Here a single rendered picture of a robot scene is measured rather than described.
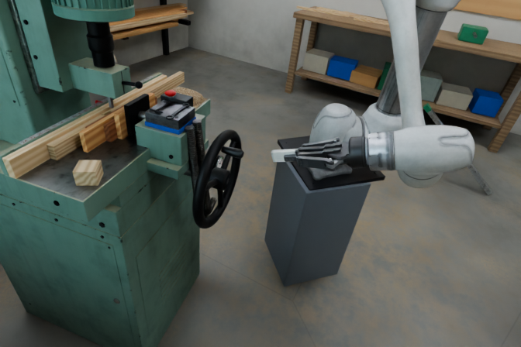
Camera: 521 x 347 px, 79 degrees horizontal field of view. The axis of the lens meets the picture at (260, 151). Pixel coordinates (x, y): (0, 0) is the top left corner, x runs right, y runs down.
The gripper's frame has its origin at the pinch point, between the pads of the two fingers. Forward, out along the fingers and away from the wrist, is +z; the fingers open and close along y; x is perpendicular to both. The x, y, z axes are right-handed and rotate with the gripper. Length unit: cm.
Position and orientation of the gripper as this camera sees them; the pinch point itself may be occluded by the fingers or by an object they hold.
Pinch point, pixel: (284, 155)
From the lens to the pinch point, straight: 83.2
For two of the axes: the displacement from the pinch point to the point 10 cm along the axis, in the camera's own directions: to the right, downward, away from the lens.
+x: 2.3, 8.7, 4.4
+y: -3.1, 4.9, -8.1
